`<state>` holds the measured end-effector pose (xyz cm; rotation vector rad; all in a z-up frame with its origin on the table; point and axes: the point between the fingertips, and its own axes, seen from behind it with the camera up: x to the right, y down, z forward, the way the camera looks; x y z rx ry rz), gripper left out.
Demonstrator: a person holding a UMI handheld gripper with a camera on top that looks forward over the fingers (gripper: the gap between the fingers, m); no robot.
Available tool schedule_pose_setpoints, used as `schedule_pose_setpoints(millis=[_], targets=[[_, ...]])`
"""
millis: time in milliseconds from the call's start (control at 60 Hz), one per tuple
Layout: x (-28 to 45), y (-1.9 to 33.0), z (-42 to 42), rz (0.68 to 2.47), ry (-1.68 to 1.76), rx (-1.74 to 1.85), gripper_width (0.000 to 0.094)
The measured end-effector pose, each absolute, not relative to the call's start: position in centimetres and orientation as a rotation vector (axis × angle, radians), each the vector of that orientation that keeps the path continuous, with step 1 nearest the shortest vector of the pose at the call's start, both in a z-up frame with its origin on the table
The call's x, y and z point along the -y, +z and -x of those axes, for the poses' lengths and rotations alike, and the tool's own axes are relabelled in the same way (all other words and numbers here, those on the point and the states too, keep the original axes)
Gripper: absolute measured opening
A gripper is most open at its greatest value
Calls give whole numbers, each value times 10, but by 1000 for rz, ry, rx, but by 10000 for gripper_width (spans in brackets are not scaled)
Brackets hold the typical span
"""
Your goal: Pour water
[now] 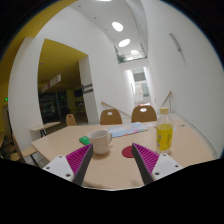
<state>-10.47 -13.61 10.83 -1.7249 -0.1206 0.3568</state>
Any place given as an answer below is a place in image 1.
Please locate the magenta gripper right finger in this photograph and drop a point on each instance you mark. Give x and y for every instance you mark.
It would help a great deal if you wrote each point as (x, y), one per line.
(153, 166)

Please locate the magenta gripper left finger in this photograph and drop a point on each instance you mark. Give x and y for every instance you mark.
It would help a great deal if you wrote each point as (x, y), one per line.
(73, 166)

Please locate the green flat card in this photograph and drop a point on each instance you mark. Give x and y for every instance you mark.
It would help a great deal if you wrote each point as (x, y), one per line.
(84, 140)

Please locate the red round coaster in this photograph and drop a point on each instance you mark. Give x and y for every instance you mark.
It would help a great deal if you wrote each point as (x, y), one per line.
(127, 152)

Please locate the white ceramic mug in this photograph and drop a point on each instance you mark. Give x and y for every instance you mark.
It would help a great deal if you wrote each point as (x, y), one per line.
(100, 139)

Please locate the small wooden chair far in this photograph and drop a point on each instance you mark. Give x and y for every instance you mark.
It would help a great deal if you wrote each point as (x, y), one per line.
(70, 120)

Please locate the yellow drink plastic bottle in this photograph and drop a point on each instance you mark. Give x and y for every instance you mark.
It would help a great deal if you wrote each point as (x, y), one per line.
(164, 131)

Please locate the wooden chair right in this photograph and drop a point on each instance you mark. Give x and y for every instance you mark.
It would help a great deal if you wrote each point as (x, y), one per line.
(143, 114)

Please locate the wooden side table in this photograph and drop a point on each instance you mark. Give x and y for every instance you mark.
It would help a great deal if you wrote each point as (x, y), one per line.
(43, 127)

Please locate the wooden chair at left edge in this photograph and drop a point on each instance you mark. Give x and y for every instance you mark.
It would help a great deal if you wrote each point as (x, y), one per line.
(18, 154)

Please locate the wooden stair handrail right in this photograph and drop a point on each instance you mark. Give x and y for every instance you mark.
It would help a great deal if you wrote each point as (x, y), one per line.
(168, 99)

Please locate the hanging white sign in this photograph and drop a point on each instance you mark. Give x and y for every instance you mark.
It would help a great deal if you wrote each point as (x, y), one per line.
(51, 83)

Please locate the balcony green plant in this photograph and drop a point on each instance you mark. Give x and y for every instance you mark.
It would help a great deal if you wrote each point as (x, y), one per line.
(121, 58)

